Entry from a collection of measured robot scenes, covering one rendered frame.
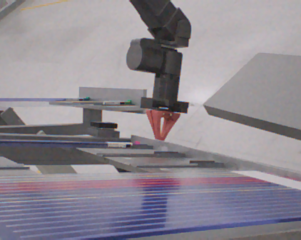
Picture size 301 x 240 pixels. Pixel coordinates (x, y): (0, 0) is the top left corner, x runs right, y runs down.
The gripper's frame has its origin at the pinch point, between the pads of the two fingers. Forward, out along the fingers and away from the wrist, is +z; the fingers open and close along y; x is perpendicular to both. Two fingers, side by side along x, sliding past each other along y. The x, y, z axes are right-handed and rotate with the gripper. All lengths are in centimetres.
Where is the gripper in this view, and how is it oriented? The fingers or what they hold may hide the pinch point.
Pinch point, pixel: (160, 139)
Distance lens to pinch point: 109.9
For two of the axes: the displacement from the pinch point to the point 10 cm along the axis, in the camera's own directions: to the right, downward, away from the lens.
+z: -1.2, 9.9, 0.4
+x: 8.1, 0.7, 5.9
